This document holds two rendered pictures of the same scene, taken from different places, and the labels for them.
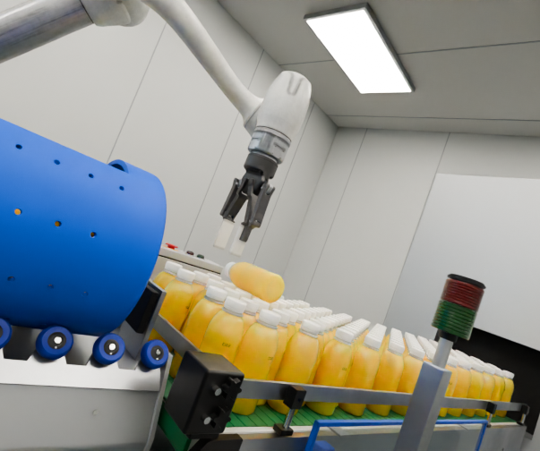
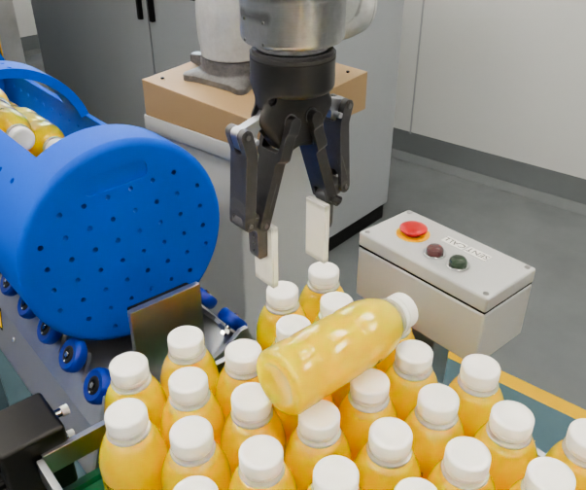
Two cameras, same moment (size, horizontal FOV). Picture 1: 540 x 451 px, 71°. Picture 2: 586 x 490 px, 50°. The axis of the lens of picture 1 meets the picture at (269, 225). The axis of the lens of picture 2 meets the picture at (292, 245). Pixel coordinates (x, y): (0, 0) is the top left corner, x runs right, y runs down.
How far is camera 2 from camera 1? 103 cm
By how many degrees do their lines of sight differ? 91
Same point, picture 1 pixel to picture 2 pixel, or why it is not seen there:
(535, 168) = not seen: outside the picture
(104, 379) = (69, 385)
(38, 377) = (43, 353)
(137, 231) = (5, 233)
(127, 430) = not seen: hidden behind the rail
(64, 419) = (55, 402)
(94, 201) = not seen: outside the picture
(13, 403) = (38, 366)
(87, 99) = not seen: outside the picture
